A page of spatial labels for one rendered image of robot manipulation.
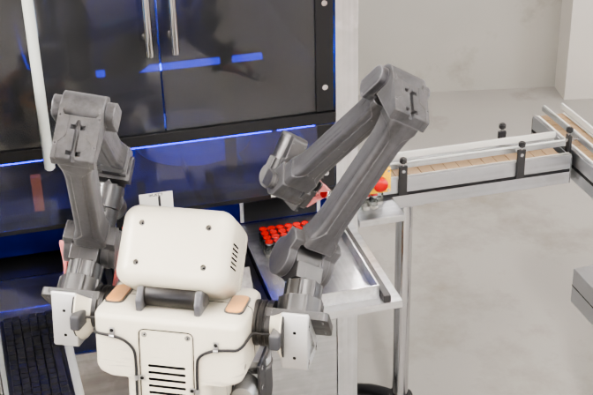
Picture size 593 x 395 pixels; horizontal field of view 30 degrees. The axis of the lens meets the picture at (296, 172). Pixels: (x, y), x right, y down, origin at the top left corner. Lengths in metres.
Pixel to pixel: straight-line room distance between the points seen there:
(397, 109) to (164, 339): 0.58
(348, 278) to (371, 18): 3.36
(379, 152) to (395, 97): 0.11
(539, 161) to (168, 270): 1.55
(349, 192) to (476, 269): 2.52
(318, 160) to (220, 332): 0.42
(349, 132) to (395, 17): 3.90
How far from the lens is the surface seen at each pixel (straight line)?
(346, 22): 2.75
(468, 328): 4.14
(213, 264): 1.95
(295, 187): 2.23
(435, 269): 4.48
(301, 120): 2.81
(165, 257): 1.98
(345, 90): 2.81
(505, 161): 3.23
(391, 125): 1.95
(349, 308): 2.63
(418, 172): 3.15
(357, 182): 2.00
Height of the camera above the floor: 2.33
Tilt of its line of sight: 26 degrees down
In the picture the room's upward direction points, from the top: 1 degrees counter-clockwise
